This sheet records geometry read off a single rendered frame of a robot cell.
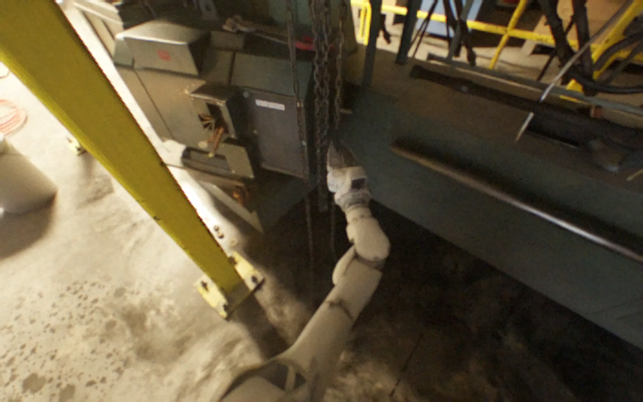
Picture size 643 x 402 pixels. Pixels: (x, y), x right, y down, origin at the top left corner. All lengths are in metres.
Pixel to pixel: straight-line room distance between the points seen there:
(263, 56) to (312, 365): 0.77
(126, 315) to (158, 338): 0.20
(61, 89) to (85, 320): 1.13
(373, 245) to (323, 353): 0.21
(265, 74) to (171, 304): 1.04
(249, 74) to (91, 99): 0.41
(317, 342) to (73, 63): 0.57
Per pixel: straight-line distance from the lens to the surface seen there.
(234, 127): 0.85
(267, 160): 0.98
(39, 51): 0.58
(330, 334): 0.42
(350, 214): 0.57
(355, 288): 0.47
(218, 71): 0.91
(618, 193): 1.12
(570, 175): 1.09
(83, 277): 1.68
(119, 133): 0.63
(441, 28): 3.79
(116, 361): 1.40
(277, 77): 0.81
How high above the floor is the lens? 1.13
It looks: 51 degrees down
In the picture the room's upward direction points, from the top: 1 degrees counter-clockwise
